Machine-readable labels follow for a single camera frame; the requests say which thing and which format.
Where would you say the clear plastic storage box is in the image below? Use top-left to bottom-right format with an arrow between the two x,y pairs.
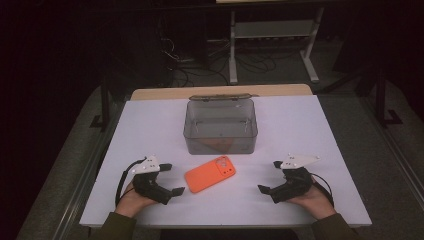
182,92 -> 260,156

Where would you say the white metal desk frame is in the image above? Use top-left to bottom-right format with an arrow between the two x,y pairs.
215,0 -> 328,85

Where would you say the orange phone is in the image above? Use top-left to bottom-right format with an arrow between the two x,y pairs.
183,155 -> 237,195

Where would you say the right hand-held gripper cable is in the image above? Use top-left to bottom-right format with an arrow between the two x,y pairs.
309,172 -> 335,208

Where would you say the white board sheet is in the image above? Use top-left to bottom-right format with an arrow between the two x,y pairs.
79,94 -> 373,229

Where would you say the person's left hand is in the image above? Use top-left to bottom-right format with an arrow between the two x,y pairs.
114,181 -> 158,220

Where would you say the black metal stand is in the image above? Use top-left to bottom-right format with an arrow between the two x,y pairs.
373,66 -> 404,128
89,75 -> 112,132

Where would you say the metal floor rail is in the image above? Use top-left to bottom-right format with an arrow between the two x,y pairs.
361,96 -> 424,203
51,99 -> 132,240

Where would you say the bundle of floor cables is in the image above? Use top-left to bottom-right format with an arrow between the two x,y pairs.
159,19 -> 278,88

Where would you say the light wooden table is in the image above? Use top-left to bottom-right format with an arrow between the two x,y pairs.
129,83 -> 314,102

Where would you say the person's right hand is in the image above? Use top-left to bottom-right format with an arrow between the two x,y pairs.
285,175 -> 338,221

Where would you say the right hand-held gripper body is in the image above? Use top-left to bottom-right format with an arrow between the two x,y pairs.
271,153 -> 322,205

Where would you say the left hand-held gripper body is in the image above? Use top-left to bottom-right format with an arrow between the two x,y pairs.
131,154 -> 168,205

